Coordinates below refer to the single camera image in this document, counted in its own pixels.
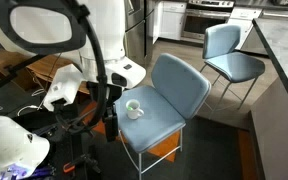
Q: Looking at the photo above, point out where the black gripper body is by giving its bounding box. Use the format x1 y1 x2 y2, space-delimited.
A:
103 85 122 142

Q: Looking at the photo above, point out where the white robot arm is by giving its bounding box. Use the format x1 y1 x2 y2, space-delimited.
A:
44 0 146 141

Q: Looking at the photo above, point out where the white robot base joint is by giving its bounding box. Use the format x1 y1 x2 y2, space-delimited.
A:
0 115 50 180

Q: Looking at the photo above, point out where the blue padded chair near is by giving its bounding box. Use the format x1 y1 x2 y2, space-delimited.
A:
114 52 213 180

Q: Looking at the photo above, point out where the blue padded chair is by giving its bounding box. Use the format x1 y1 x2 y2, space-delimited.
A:
201 23 265 117
114 52 213 180

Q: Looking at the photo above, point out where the blue padded chair far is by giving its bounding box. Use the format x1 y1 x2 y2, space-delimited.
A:
201 23 265 117

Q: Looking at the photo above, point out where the brown cardboard box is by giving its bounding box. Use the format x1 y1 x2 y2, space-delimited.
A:
0 49 91 96

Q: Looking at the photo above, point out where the stainless steel refrigerator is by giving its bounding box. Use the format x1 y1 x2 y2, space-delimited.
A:
124 0 155 68

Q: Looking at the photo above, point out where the orange black clamp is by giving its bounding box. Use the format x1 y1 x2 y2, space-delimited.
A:
63 154 101 173

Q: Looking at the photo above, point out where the white kitchen cabinet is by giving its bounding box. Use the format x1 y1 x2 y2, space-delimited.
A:
153 1 187 42

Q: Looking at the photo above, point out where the stainless steel oven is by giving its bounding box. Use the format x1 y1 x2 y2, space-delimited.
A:
182 0 235 42

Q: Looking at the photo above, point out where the grey kitchen counter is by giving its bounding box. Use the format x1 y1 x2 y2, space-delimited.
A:
251 18 288 180

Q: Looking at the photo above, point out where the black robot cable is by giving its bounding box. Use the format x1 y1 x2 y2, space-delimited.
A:
56 0 109 135

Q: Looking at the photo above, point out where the black oval ring frame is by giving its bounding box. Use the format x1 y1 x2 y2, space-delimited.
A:
0 0 86 55

